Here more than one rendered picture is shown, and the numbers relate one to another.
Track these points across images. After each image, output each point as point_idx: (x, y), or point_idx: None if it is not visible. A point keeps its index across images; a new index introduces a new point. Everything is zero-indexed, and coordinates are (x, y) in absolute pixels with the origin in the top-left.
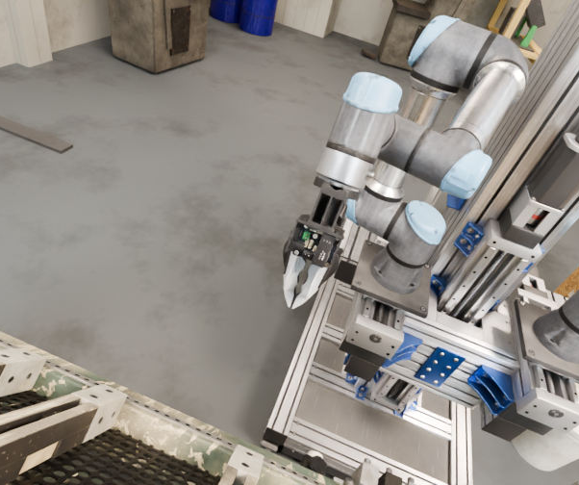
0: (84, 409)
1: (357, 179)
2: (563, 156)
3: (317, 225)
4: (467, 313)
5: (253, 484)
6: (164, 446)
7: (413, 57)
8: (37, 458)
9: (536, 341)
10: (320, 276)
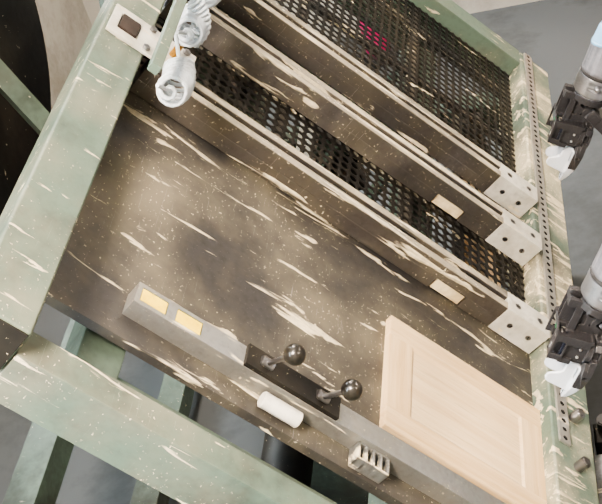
0: (489, 211)
1: (580, 87)
2: None
3: (555, 110)
4: None
5: (496, 299)
6: (528, 296)
7: None
8: (446, 206)
9: None
10: (570, 159)
